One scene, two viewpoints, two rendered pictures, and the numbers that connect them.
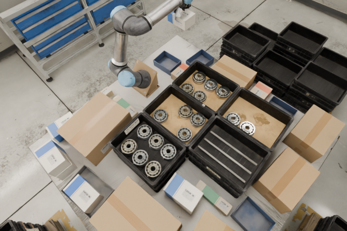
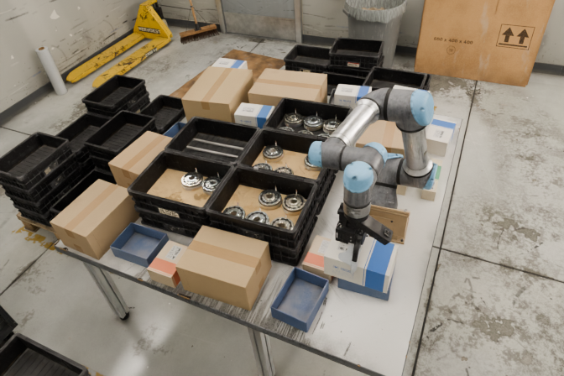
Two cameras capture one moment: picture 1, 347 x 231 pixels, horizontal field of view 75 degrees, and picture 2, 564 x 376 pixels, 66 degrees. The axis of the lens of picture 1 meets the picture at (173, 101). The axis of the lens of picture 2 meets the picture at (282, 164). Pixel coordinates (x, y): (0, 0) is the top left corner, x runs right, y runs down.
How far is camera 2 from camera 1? 2.28 m
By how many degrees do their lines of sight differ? 80
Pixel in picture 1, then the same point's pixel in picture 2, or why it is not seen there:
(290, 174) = (143, 153)
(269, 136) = (162, 185)
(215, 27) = not seen: outside the picture
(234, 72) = (218, 253)
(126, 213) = (298, 84)
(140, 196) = (292, 94)
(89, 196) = (342, 91)
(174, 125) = (291, 162)
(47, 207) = not seen: hidden behind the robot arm
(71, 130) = not seen: hidden behind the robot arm
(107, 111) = (384, 134)
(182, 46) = (363, 342)
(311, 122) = (100, 210)
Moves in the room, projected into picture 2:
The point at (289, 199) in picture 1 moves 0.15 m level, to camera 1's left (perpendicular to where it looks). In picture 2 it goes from (148, 136) to (174, 127)
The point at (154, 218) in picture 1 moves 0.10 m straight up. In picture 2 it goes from (272, 88) to (271, 73)
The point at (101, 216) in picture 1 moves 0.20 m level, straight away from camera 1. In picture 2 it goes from (318, 78) to (352, 75)
